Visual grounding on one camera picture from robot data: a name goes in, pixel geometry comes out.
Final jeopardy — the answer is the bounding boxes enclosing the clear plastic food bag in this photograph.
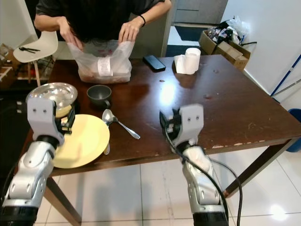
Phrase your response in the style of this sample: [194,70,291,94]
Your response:
[67,40,133,84]

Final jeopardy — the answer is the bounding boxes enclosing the person's right hand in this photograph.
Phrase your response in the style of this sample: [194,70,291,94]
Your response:
[59,18,83,50]

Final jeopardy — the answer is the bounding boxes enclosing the person's left hand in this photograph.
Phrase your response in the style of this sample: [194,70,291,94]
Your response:
[119,18,140,43]

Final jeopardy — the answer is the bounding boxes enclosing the yellow plate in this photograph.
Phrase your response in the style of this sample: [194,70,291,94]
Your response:
[53,114,111,169]

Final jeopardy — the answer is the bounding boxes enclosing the shiny steel bowl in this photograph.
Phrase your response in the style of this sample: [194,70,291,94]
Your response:
[26,82,78,118]

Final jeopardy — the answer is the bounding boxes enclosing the dark grey cup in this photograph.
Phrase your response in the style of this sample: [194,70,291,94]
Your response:
[87,85,112,109]

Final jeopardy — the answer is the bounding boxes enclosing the white paper towel roll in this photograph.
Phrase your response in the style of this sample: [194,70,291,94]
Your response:
[173,47,201,75]

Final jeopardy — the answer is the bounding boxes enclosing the black phone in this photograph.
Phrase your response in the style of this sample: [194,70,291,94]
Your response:
[143,55,166,72]

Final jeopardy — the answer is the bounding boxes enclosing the black floor mat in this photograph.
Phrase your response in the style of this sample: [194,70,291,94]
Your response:
[0,89,31,165]

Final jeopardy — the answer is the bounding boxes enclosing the white paper receipt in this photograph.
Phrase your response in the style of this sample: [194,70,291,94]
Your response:
[97,57,112,77]

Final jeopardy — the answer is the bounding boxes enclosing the brown wooden crate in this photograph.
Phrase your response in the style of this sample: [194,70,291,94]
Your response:
[0,43,16,90]

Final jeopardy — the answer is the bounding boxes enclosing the brown cardboard box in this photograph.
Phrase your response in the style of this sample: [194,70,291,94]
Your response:
[198,31,252,70]

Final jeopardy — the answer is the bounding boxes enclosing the white plastic chair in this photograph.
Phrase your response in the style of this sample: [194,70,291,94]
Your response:
[13,31,58,88]

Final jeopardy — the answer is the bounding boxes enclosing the dark wooden table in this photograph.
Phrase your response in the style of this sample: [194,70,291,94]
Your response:
[26,54,301,226]

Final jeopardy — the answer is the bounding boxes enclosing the crumpled plastic bags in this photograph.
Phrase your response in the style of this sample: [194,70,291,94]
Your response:
[207,16,250,45]

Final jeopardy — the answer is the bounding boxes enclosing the grey door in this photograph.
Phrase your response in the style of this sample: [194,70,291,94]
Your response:
[173,0,229,25]

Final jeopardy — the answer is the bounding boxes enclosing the person in black shirt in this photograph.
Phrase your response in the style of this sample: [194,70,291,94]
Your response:
[36,0,165,44]

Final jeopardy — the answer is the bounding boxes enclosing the blue mop pole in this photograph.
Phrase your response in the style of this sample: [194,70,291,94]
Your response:
[270,66,301,97]

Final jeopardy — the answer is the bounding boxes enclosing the blue bucket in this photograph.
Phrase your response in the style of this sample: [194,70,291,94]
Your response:
[286,108,301,153]

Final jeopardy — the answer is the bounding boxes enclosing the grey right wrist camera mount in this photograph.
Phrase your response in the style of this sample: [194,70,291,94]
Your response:
[178,104,205,145]

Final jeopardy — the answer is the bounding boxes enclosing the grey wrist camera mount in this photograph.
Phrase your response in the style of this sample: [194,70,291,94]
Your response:
[178,104,205,145]
[27,97,65,140]

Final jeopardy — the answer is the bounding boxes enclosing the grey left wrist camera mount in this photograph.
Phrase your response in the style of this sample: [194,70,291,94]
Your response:
[27,97,65,140]

